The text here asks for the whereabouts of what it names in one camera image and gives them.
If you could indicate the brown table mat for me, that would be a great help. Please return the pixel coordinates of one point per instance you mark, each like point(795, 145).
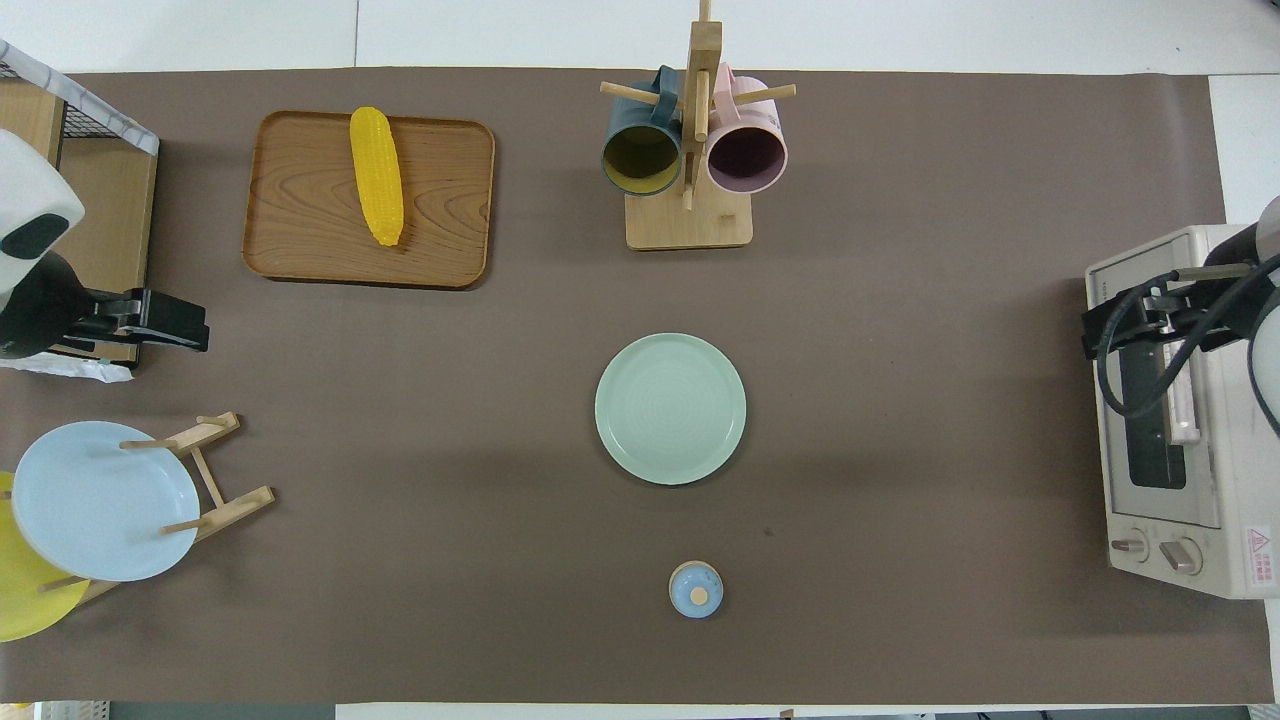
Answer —
point(450, 450)

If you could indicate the wooden mug rack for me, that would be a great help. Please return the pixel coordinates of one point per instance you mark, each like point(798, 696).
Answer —
point(690, 225)

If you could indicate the pink mug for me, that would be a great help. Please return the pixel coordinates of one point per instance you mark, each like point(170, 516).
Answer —
point(745, 155)

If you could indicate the beige toaster oven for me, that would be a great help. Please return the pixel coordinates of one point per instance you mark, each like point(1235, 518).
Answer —
point(1230, 480)

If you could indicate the wooden serving tray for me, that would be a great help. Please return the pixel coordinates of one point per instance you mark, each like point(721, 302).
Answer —
point(300, 220)

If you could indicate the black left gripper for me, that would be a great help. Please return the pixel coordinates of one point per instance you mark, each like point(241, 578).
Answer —
point(40, 315)

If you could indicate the yellow plate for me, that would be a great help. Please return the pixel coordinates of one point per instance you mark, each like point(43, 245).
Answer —
point(25, 600)

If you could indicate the wooden plate rack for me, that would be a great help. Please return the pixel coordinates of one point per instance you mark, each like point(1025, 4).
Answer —
point(235, 505)

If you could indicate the dark teal mug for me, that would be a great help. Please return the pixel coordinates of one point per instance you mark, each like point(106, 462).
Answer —
point(640, 160)

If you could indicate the pale green plate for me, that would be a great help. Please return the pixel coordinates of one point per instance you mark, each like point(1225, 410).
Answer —
point(670, 410)

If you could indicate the blue call bell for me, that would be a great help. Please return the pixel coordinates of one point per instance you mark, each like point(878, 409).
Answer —
point(695, 590)

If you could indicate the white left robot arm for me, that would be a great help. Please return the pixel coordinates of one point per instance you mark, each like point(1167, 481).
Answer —
point(30, 190)

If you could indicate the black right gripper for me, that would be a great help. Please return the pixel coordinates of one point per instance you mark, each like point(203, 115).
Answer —
point(1220, 305)

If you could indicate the yellow corn cob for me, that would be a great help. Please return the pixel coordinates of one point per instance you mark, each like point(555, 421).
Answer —
point(377, 175)

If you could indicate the light blue plate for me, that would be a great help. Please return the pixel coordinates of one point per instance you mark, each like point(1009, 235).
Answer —
point(100, 500)

